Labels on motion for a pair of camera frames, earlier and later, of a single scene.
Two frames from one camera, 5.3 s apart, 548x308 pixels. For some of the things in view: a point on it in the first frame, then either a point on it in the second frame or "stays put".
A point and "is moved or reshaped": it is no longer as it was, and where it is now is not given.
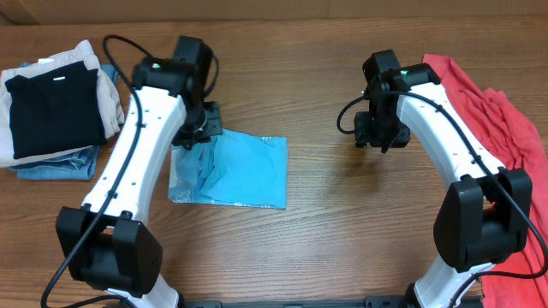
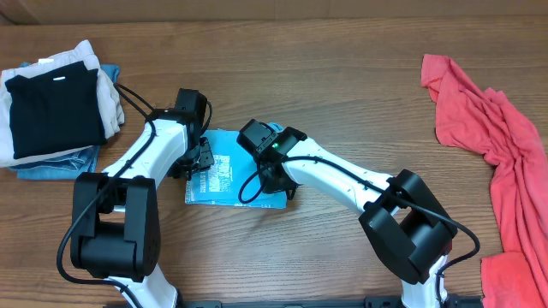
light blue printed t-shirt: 235,168 is moved or reshaped
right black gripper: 364,137 -> 270,186
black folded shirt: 55,111 stays put
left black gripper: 213,127 -> 206,159
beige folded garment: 111,110 stays put
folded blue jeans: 82,166 stays put
